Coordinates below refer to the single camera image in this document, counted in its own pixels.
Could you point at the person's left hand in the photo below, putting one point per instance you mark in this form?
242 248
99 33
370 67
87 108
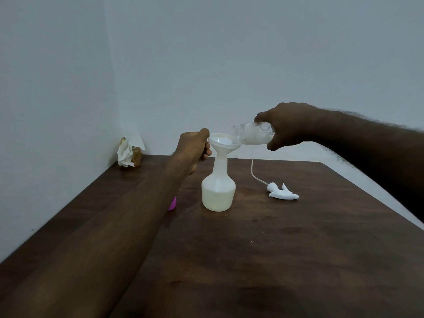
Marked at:
189 146

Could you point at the person's right hand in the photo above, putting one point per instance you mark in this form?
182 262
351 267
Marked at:
291 124

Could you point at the person's left thumb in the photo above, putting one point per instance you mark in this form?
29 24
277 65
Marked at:
203 133

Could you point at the person's right thumb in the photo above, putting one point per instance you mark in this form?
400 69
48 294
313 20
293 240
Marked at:
273 144

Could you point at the white plastic funnel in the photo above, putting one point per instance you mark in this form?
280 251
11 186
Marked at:
222 142

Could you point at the clear glass bottle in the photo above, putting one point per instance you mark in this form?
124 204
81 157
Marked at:
254 133

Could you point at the person's right forearm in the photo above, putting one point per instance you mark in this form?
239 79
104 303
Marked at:
374 152

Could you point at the person's left forearm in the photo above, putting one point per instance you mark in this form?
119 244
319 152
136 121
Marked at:
99 241

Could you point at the white spray trigger head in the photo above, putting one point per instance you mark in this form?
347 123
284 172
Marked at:
281 194

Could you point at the white plastic spray bottle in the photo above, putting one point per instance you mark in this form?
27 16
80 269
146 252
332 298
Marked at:
218 192

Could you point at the golden wicker napkin holder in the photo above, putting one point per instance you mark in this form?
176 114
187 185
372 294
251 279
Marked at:
137 154

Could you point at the pink bottle cap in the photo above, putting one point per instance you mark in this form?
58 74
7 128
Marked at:
172 205

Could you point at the white crumpled tissue paper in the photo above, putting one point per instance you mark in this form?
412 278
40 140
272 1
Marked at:
125 156

